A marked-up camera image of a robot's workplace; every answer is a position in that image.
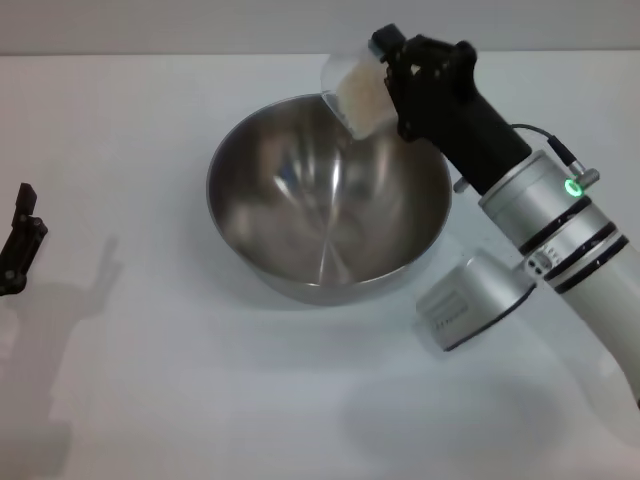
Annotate stainless steel mixing bowl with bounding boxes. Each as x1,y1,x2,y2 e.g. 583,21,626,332
205,93,454,308

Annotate black cable with metal plug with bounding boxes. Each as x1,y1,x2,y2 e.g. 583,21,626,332
512,123,602,187

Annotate white rice grains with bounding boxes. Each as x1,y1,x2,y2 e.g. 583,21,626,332
333,53,400,141

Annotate clear plastic measuring cup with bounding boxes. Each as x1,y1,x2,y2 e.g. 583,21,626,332
319,41,402,142

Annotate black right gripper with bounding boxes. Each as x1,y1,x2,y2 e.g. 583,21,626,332
370,25,533,197

